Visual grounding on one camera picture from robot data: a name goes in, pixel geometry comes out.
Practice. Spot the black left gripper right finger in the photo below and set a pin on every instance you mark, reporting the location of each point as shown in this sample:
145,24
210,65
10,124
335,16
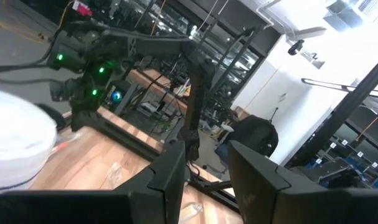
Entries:
257,186

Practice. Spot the black frame post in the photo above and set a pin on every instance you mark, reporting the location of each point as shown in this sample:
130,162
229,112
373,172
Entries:
347,105

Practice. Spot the black ceiling camera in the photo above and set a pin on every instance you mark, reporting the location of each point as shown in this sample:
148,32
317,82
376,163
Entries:
296,47

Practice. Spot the computer tower blue lights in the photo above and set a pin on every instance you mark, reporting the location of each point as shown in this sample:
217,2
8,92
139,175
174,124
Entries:
116,96

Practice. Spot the wooden background table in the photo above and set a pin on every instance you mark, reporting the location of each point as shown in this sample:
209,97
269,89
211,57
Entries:
151,84

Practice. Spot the white wipes canister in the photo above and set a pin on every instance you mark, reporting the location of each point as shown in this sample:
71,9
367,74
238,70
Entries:
17,140

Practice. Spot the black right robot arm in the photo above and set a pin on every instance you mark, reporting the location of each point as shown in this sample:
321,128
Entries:
157,45

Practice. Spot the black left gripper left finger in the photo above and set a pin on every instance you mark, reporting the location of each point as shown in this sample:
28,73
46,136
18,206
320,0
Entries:
163,186

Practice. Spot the orange toothbrush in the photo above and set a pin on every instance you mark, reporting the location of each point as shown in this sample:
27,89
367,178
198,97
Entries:
115,174
59,146
190,211

